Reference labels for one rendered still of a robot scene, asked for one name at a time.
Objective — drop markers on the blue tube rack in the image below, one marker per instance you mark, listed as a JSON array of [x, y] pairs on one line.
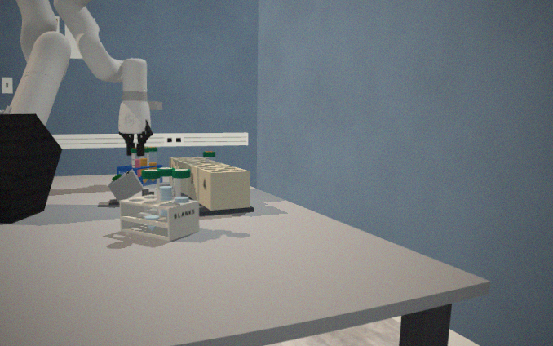
[[123, 169]]

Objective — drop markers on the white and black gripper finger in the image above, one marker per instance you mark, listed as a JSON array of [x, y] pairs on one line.
[[129, 139], [142, 141]]

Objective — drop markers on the clear plastic tube rack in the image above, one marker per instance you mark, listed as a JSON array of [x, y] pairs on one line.
[[183, 218]]

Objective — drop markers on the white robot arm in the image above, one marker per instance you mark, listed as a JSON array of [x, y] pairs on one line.
[[50, 53]]

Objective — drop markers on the clear tube with green cap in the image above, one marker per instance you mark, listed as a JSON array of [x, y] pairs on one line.
[[151, 179], [166, 186], [181, 185]]

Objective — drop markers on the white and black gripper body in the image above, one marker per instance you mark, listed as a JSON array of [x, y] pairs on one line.
[[133, 115]]

